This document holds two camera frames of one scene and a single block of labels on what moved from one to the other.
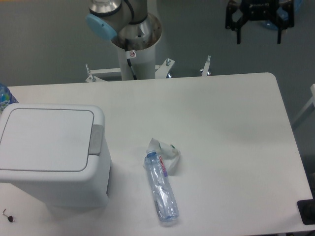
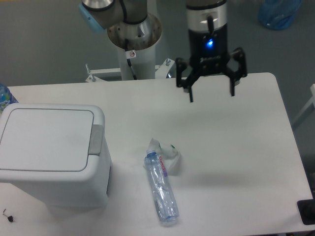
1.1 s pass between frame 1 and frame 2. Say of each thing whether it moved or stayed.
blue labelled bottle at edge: stayed
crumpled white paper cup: stayed
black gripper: moved
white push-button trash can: stayed
